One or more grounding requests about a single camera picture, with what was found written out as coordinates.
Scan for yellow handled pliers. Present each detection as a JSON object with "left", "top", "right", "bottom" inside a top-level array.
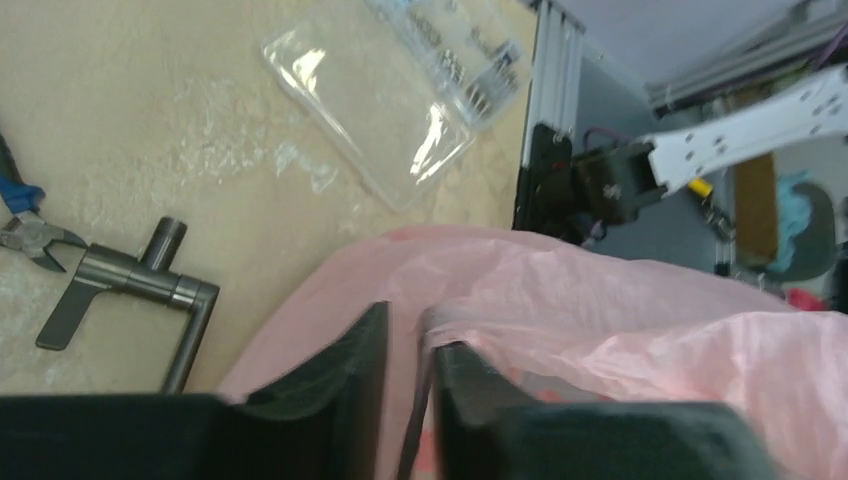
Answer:
[{"left": 687, "top": 178, "right": 736, "bottom": 242}]

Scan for pink plastic bag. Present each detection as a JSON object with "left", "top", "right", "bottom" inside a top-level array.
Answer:
[{"left": 219, "top": 225, "right": 847, "bottom": 479}]

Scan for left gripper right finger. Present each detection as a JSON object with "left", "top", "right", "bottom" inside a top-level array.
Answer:
[{"left": 433, "top": 342, "right": 778, "bottom": 479}]

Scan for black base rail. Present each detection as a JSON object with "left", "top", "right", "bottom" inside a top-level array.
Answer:
[{"left": 512, "top": 122, "right": 584, "bottom": 245}]

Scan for aluminium frame rail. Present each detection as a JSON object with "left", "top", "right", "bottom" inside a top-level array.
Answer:
[{"left": 521, "top": 1, "right": 584, "bottom": 168}]

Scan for cardboard box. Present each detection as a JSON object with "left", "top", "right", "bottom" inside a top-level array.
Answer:
[{"left": 733, "top": 153, "right": 779, "bottom": 266}]

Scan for blue handled pliers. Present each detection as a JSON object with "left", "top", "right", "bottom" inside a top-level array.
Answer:
[{"left": 1, "top": 136, "right": 88, "bottom": 273}]

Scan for grey metal faucet handle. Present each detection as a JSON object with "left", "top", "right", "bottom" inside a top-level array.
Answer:
[{"left": 35, "top": 216, "right": 220, "bottom": 394}]

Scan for clear plastic screw box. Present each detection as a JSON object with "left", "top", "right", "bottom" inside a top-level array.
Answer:
[{"left": 260, "top": 1, "right": 531, "bottom": 211}]

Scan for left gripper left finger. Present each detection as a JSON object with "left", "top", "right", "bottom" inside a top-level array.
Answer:
[{"left": 1, "top": 302, "right": 389, "bottom": 479}]

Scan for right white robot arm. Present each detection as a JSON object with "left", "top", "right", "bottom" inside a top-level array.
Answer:
[{"left": 571, "top": 64, "right": 847, "bottom": 225}]

